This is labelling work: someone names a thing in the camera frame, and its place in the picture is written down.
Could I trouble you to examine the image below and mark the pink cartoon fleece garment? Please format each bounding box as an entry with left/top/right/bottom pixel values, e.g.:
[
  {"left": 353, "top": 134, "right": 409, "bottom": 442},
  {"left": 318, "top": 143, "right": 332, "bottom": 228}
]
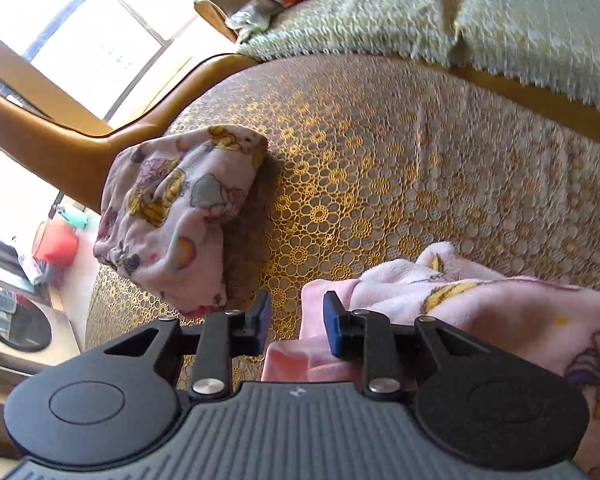
[{"left": 262, "top": 242, "right": 600, "bottom": 472}]

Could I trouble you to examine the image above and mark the folded pink floral garment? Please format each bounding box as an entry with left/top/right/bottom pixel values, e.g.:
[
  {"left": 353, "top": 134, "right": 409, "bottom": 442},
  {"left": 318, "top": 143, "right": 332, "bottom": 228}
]
[{"left": 93, "top": 125, "right": 268, "bottom": 318}]

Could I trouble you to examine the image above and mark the red plastic cup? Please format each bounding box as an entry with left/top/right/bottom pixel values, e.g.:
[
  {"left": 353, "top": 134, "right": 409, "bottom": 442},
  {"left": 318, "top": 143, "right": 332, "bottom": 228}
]
[{"left": 32, "top": 219, "right": 79, "bottom": 268}]

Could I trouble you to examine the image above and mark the washing machine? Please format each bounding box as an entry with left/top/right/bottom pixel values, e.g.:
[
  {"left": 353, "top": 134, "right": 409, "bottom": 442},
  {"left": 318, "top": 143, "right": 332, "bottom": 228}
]
[{"left": 0, "top": 286, "right": 81, "bottom": 375}]

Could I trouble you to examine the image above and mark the tan leather chair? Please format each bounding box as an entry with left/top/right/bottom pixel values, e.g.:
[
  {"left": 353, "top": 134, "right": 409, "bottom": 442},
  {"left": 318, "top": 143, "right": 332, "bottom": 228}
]
[{"left": 0, "top": 40, "right": 257, "bottom": 210}]

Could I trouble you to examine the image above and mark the green sofa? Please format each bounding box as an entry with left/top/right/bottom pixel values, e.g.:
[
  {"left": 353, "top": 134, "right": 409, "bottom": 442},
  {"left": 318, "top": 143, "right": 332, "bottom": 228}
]
[{"left": 194, "top": 0, "right": 600, "bottom": 154}]

